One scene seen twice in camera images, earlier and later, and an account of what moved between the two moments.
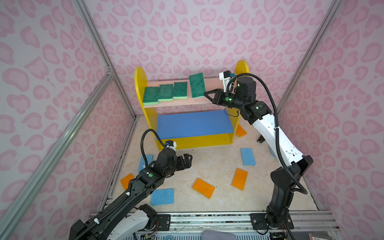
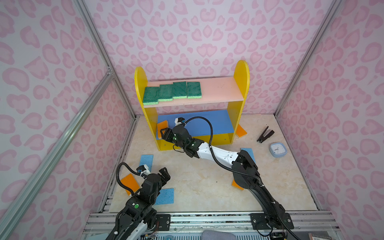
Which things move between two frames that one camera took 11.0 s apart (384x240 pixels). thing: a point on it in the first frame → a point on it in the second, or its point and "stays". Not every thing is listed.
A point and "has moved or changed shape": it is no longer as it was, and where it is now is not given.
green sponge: (165, 92) stays
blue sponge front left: (162, 196) stays
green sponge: (197, 85) has moved or changed shape
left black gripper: (183, 165) → (163, 181)
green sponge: (180, 90) stays
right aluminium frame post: (333, 8) stays
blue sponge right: (248, 157) stays
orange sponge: (205, 189) → (162, 125)
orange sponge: (125, 181) stays
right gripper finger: (215, 100) → (164, 135)
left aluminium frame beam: (10, 213) stays
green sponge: (150, 96) stays
